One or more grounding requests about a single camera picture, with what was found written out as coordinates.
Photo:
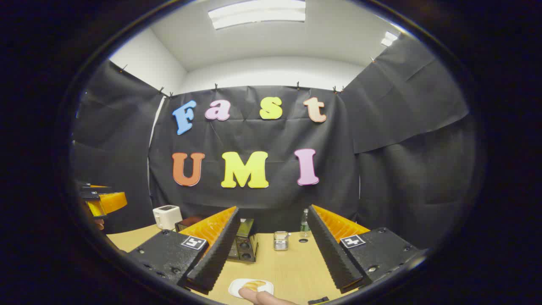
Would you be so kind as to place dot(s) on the small ceiling light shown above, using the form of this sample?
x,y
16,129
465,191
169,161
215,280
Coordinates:
x,y
388,39

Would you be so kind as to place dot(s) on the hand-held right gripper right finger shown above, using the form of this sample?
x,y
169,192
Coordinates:
x,y
332,254

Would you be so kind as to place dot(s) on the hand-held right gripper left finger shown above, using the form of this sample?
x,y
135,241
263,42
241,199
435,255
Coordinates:
x,y
214,258

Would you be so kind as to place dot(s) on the white plate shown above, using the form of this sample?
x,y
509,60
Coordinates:
x,y
237,290

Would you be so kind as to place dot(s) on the golden bread roll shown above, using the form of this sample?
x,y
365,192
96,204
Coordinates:
x,y
253,285

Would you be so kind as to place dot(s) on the green label water bottle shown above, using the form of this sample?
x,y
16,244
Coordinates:
x,y
305,226

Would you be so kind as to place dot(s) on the black electric oven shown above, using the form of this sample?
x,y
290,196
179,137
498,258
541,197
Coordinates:
x,y
244,245

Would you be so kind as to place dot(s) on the white toaster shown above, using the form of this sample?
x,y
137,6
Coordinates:
x,y
166,217

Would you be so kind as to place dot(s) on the black table edge bracket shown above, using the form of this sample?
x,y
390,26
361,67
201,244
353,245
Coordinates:
x,y
318,300

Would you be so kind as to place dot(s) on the long ceiling light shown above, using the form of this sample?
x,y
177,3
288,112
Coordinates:
x,y
258,13

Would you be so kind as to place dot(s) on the black backdrop cloth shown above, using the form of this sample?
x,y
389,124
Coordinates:
x,y
254,140

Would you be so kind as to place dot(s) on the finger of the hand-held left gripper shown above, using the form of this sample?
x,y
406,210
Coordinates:
x,y
112,202

